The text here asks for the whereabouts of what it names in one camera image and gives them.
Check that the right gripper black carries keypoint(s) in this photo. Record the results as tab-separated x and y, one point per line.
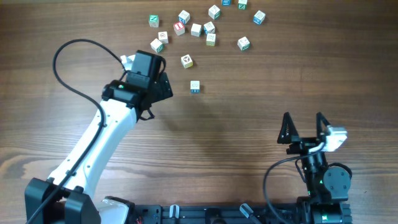
306	142

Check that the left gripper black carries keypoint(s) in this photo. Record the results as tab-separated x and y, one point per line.
163	88

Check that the wooden block number 8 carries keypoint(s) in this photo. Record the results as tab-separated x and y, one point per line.
194	87

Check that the wooden block green side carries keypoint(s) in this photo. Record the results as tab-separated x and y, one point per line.
243	43
214	12
157	45

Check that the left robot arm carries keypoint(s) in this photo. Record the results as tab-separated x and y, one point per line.
67	194

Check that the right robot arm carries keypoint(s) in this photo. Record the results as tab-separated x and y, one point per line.
327	184

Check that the wooden block soccer ball W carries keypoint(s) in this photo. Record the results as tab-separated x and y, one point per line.
186	61

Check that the wooden block red print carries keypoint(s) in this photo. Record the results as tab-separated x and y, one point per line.
163	37

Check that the green letter N block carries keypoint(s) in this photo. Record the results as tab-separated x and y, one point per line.
154	20

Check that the red letter I block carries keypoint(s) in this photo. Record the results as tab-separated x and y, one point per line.
179	28

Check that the wooden block number 9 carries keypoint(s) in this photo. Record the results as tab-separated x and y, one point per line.
196	30

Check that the blue sided block upper left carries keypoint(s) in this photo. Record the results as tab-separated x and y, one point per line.
184	17

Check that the wooden block yellow sided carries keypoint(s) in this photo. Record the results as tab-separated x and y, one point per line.
210	39

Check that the blue sided block letter B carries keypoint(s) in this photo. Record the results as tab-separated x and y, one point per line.
209	28

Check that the blue block top edge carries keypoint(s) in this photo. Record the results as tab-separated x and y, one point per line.
226	2

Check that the blue block far right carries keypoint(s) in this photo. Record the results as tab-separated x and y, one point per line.
259	17

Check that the green block top edge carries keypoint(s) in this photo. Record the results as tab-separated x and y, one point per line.
242	4

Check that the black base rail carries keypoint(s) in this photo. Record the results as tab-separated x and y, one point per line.
291	212

